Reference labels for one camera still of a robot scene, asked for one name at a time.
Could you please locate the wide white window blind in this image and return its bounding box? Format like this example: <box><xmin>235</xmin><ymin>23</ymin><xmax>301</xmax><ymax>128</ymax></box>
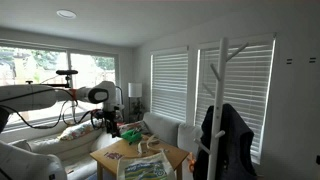
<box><xmin>194</xmin><ymin>38</ymin><xmax>276</xmax><ymax>164</ymax></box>

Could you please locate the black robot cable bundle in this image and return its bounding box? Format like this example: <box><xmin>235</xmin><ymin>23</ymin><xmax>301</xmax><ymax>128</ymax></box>
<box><xmin>0</xmin><ymin>87</ymin><xmax>105</xmax><ymax>132</ymax></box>

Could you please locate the green lunchbox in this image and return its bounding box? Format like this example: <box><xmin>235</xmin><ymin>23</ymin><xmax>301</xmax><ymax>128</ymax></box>
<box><xmin>120</xmin><ymin>129</ymin><xmax>144</xmax><ymax>145</ymax></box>

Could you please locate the patterned red green pillow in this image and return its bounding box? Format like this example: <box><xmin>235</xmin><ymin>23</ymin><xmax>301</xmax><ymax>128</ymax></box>
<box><xmin>118</xmin><ymin>120</ymin><xmax>151</xmax><ymax>136</ymax></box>

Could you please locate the potted house plant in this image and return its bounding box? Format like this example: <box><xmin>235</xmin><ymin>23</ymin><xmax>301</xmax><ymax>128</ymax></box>
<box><xmin>130</xmin><ymin>99</ymin><xmax>146</xmax><ymax>123</ymax></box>

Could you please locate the white coat rack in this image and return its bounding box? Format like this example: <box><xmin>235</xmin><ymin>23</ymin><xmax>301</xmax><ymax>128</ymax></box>
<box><xmin>193</xmin><ymin>37</ymin><xmax>250</xmax><ymax>180</ymax></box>

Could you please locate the round ceiling light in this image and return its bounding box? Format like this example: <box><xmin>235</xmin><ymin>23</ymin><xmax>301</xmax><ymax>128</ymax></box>
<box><xmin>55</xmin><ymin>9</ymin><xmax>78</xmax><ymax>20</ymax></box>

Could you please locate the floral yellow pillow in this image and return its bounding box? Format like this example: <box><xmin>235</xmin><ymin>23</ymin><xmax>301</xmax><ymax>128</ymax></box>
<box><xmin>58</xmin><ymin>120</ymin><xmax>102</xmax><ymax>142</ymax></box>

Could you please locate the printed white tote bag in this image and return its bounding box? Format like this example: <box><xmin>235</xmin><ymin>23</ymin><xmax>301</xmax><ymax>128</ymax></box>
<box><xmin>115</xmin><ymin>133</ymin><xmax>177</xmax><ymax>180</ymax></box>

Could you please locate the wooden coffee table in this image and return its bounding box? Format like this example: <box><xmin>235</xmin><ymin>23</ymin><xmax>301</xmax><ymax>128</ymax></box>
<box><xmin>89</xmin><ymin>133</ymin><xmax>190</xmax><ymax>180</ymax></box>

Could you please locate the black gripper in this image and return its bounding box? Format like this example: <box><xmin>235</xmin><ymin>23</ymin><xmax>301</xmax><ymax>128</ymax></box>
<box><xmin>104</xmin><ymin>110</ymin><xmax>120</xmax><ymax>139</ymax></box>

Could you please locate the white floor lamp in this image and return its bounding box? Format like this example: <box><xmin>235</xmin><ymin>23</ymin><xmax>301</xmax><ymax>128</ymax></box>
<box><xmin>127</xmin><ymin>82</ymin><xmax>144</xmax><ymax>124</ymax></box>

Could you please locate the narrow white window blind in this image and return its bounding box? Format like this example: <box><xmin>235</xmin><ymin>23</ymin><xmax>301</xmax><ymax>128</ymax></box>
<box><xmin>150</xmin><ymin>51</ymin><xmax>189</xmax><ymax>123</ymax></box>

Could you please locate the light grey sectional sofa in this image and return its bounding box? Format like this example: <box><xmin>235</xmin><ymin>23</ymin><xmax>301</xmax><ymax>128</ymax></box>
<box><xmin>0</xmin><ymin>111</ymin><xmax>204</xmax><ymax>180</ymax></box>

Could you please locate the orange object behind table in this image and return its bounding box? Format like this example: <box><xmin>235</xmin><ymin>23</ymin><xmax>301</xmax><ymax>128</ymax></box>
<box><xmin>187</xmin><ymin>153</ymin><xmax>198</xmax><ymax>173</ymax></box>

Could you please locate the dark blue jacket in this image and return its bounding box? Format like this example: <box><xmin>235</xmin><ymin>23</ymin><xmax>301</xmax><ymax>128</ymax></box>
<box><xmin>192</xmin><ymin>103</ymin><xmax>258</xmax><ymax>180</ymax></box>

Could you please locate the large picture window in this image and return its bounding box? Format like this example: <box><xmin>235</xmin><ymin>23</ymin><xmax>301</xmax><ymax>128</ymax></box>
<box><xmin>0</xmin><ymin>45</ymin><xmax>118</xmax><ymax>129</ymax></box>

